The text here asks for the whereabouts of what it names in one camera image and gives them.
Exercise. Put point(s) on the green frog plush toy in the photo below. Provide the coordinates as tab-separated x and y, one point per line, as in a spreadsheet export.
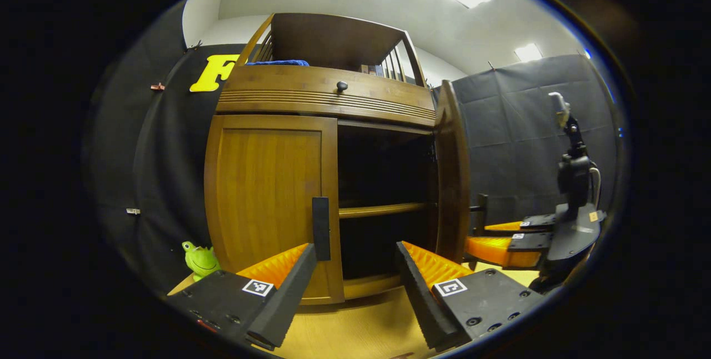
201	260

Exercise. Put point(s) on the blue cloth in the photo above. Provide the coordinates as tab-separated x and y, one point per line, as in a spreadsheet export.
278	63

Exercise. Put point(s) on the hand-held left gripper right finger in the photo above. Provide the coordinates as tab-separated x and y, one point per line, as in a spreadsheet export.
422	292

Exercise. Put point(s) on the wooden cabinet drawer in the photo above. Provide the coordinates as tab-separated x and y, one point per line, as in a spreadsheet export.
278	84

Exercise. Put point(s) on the black round drawer knob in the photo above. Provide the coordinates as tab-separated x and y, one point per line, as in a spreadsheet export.
341	86

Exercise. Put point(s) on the wooden shoe cabinet door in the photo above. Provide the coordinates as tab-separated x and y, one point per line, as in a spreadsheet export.
266	198
452	181

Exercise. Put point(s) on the reddish cloth clip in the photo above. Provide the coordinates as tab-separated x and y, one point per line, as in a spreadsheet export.
158	86

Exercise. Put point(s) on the small ceiling light panel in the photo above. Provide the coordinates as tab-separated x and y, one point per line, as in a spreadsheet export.
527	52

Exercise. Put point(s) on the wooden inner shelf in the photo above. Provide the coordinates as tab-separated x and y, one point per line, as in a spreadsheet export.
383	210

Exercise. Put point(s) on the small dark box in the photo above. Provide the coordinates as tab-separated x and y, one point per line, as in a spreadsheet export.
372	69

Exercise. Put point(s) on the small dark clip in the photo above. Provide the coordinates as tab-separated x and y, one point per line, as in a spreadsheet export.
194	45

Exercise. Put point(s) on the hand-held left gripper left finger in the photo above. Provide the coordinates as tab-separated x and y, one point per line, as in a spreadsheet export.
289	292

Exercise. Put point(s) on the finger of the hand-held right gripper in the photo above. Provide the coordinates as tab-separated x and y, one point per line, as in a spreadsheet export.
494	249
536	221

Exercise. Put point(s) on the black backdrop cloth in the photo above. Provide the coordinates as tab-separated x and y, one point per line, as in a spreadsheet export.
161	153

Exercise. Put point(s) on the wooden double-door shoe cabinet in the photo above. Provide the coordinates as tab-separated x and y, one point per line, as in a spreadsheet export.
333	39

